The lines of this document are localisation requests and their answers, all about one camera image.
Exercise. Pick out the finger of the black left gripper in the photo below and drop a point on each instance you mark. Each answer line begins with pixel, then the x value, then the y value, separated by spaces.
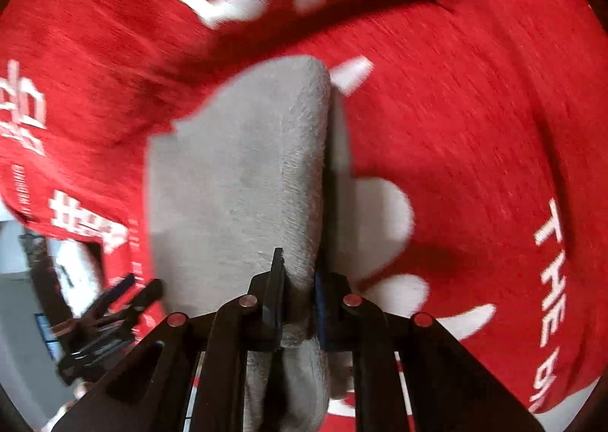
pixel 138 314
pixel 98 309

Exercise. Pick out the red blanket with white print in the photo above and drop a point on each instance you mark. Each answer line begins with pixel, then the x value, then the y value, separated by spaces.
pixel 468 171

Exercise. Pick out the grey knit garment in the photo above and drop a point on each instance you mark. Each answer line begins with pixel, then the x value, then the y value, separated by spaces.
pixel 228 186

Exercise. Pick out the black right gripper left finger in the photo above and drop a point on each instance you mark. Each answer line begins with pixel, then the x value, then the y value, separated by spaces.
pixel 264 324

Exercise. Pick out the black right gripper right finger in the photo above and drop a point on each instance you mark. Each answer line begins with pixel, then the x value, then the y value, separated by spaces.
pixel 332 319

